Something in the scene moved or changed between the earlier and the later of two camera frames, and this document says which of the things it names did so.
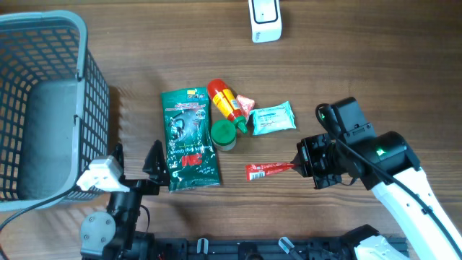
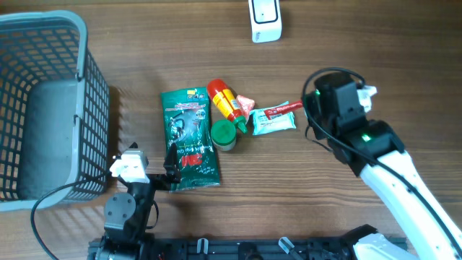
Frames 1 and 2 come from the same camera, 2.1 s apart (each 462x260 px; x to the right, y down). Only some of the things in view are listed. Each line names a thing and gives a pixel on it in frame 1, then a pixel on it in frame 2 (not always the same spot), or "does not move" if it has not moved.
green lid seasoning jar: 224,134 does not move
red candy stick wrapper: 253,171 -> 274,111
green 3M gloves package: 191,149 does not move
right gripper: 305,149 -> 311,105
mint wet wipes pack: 278,118 does not move
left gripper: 160,176 -> 170,165
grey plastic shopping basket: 55,106 does not move
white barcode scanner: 266,20 does not move
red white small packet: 246,105 does not move
